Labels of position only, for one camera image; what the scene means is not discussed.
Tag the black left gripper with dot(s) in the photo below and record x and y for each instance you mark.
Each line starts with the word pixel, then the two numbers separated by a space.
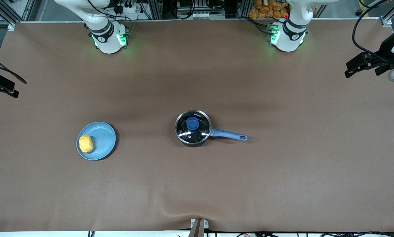
pixel 384 54

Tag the glass lid with blue knob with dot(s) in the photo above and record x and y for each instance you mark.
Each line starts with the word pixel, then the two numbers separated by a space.
pixel 192 124

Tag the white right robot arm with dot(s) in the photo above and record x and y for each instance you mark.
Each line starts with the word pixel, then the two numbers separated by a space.
pixel 108 38

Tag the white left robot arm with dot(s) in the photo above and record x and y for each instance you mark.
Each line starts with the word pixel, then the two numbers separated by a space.
pixel 289 34

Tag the orange toy food pile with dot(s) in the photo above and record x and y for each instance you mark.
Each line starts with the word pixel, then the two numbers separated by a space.
pixel 269 8

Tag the blue round plate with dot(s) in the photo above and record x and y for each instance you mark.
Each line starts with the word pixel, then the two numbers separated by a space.
pixel 103 140

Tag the white power strip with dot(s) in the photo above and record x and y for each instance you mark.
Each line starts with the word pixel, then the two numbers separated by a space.
pixel 201 15

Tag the brown table cover mat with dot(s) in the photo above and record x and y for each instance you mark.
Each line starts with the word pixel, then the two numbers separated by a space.
pixel 197 184

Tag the aluminium frame rail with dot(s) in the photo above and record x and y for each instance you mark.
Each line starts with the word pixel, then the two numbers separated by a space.
pixel 6 13
pixel 386 20

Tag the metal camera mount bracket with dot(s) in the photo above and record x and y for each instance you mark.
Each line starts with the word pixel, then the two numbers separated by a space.
pixel 198 227

